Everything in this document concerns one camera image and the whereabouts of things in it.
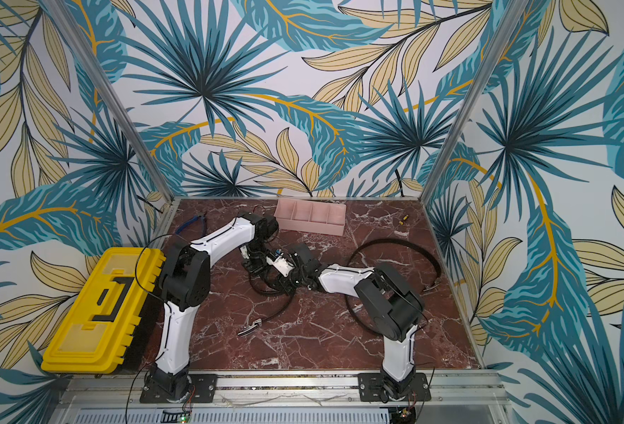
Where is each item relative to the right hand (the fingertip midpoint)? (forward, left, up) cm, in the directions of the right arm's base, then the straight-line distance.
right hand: (275, 280), depth 91 cm
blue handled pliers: (+30, +37, -2) cm, 48 cm away
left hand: (0, +2, +1) cm, 2 cm away
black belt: (-3, +4, -4) cm, 6 cm away
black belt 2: (+17, -37, -4) cm, 41 cm away
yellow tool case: (-21, +43, +13) cm, 50 cm away
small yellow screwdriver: (+30, -53, -4) cm, 61 cm away
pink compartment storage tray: (+34, -13, -6) cm, 37 cm away
